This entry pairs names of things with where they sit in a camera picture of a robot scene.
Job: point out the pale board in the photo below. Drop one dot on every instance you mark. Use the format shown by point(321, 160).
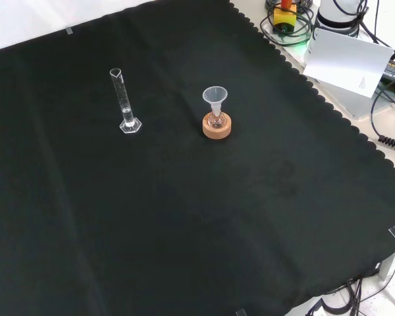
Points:
point(345, 59)

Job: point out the black table cloth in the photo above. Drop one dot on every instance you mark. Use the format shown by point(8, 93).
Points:
point(184, 204)

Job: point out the round-bottom glass flask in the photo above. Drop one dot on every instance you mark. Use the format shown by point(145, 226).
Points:
point(216, 122)

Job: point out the clear plastic funnel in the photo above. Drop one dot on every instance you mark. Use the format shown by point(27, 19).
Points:
point(215, 94)

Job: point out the yellow stop button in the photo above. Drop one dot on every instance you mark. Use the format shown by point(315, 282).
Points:
point(284, 20)

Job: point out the clear graduated cylinder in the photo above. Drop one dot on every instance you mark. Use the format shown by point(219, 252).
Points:
point(127, 113)

